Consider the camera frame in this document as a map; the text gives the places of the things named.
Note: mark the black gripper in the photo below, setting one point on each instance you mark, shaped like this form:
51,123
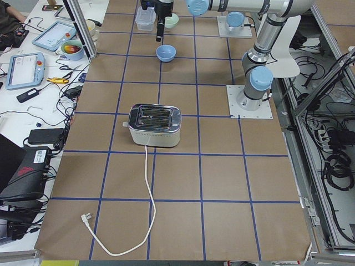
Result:
163,9

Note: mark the green bowl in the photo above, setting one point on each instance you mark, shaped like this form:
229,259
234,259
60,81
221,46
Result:
171,21

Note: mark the cream bowl with lemon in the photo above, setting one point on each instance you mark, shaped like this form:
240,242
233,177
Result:
94,32

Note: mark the blue bowl with fruit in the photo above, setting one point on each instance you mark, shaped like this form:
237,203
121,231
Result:
71,49

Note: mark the clear plastic food container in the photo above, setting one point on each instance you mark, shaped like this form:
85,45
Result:
145,19

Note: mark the silver white toaster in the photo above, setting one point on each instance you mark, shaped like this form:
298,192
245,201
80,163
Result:
154,125

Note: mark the black scissors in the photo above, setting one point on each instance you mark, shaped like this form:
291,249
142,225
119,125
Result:
70,68

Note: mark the far blue teach pendant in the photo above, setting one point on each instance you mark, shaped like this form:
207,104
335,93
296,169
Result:
54,36

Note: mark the blue teach pendant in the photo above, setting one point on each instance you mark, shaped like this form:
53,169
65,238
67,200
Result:
25,71
54,36

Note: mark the smartphone on desk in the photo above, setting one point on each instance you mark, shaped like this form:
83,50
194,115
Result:
51,8

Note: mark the gold yellow tool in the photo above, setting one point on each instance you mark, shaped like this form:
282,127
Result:
58,80

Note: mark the white chair back panel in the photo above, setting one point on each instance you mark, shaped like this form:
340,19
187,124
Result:
283,65

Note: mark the near blue teach pendant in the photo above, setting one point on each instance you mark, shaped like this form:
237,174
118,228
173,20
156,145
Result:
25,71

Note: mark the small black device on desk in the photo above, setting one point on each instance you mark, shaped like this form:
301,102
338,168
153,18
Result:
27,95

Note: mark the black power adapter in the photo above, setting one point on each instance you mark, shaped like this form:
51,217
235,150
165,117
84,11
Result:
44,136

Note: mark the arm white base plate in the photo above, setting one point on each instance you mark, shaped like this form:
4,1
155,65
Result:
244,108
243,31

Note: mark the aluminium frame post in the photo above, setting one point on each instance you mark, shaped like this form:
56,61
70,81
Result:
76,15

